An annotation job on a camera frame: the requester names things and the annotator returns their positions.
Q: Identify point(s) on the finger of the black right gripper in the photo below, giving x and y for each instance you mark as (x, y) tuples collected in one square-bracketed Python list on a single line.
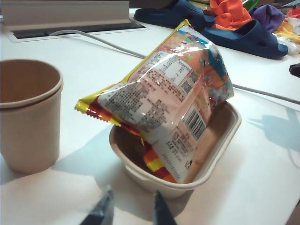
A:
[(295, 70)]

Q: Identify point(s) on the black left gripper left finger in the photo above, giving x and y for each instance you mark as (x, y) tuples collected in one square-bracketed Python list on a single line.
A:
[(103, 208)]

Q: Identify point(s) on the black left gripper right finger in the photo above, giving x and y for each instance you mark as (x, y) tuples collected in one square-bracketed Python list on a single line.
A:
[(161, 211)]

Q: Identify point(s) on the colourful chips bag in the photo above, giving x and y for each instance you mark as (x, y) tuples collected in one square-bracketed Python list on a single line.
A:
[(164, 100)]

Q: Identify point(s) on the brown pulp food box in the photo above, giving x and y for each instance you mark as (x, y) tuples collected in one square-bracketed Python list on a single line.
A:
[(218, 150)]

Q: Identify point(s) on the yellow cloth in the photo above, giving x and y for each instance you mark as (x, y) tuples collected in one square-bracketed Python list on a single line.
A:
[(289, 32)]

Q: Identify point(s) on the navy blue slipper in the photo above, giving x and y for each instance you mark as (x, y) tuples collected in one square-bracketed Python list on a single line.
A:
[(171, 14), (246, 39)]

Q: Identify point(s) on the purple cloth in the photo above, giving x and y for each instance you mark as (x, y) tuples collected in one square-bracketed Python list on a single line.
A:
[(269, 16)]

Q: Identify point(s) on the orange cloth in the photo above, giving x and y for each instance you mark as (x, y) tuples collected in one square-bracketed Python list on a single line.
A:
[(227, 14)]

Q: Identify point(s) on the brown paper cup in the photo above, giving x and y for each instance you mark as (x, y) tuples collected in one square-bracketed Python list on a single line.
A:
[(30, 140), (23, 79)]

